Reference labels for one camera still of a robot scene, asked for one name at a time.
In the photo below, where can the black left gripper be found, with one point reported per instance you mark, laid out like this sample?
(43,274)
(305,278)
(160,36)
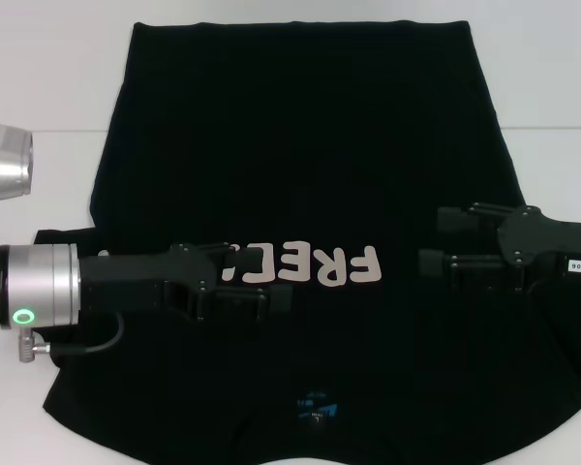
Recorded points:
(126,276)

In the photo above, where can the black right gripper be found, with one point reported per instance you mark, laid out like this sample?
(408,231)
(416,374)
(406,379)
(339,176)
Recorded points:
(552,242)

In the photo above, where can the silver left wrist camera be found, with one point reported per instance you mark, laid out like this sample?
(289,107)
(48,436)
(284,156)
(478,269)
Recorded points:
(5,160)

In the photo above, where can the black t-shirt with FREE print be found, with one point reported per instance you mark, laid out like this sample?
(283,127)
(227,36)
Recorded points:
(295,145)

